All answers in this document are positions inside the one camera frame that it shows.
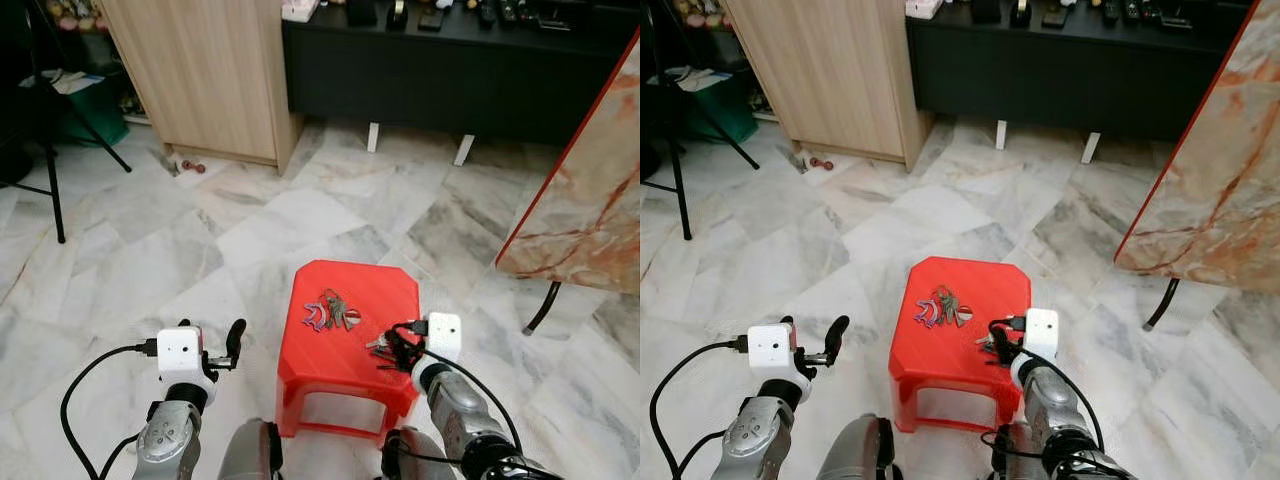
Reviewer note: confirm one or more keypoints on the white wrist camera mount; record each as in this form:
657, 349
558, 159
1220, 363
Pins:
445, 335
1040, 332
180, 350
770, 348

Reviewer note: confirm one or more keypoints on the long black sideboard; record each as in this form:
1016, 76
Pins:
450, 80
1050, 80

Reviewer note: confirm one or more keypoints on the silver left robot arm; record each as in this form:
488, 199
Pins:
165, 440
750, 440

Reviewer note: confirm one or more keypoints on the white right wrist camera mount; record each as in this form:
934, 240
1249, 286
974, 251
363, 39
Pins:
1040, 332
445, 335

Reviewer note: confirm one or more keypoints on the black metal board stand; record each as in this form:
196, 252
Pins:
1163, 303
545, 305

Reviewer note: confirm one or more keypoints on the small pink box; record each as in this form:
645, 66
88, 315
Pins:
300, 10
925, 8

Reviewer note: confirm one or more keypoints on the small red floor toy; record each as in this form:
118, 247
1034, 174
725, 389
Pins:
820, 162
187, 166

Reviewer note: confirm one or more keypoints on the red plastic stool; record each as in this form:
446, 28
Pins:
950, 375
340, 380

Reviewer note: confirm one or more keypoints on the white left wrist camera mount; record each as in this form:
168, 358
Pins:
770, 348
180, 350

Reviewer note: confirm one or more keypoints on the loose white papers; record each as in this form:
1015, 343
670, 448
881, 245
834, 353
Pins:
700, 78
70, 82

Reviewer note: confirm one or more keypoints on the black tripod stand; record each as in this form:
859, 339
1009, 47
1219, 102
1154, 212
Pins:
683, 210
56, 200

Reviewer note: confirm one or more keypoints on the dark robot right leg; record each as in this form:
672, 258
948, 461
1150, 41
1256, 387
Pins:
1010, 455
405, 460

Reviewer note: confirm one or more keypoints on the green storage box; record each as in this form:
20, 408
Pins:
730, 115
95, 120

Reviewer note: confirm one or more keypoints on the small silver key bunch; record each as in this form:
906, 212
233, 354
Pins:
380, 345
987, 343

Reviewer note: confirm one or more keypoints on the orange marble pattern board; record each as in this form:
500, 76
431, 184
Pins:
600, 200
1220, 180

